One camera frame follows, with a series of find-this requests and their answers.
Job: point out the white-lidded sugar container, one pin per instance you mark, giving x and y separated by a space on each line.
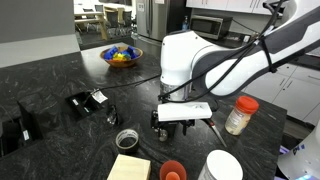
223 165

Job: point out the white cabinets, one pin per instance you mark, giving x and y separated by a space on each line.
226 5
293 93

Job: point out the yellow toy block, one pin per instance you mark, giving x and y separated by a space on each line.
120 56

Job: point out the small steel measuring cup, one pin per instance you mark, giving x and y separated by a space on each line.
163 135

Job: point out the black pop-up outlet box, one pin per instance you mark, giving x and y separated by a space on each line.
80 106
30 116

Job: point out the black tape roll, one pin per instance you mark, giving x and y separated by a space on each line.
127 133

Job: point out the blue toy block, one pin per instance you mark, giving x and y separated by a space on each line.
110 53
132 51

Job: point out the black office chair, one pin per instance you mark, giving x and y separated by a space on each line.
113 21
99 8

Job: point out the white paper tag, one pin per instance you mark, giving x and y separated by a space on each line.
99 96

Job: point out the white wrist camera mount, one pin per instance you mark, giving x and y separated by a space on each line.
183 111

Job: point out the white lower cabinets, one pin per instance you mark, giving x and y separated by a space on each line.
293 93

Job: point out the orange plastic cup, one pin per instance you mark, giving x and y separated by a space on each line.
173 165

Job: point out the jar with orange lid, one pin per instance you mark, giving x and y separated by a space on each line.
246 104

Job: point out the white upper cabinets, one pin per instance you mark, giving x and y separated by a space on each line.
226 5

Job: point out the blue bottle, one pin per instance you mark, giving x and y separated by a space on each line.
185 24

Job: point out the light wooden table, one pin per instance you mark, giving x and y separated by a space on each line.
90 16

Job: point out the wooden bowl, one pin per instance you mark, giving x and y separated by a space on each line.
121 64

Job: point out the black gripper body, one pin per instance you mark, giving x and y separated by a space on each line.
171 126

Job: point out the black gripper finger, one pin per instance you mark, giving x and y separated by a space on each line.
154 120
185 128

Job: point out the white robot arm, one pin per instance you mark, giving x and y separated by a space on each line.
180 50

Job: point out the steel microwave oven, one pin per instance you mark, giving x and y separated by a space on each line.
208 26

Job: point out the stainless steel fridge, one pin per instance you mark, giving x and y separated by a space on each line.
156 20

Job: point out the light wooden block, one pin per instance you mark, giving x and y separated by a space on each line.
130 168

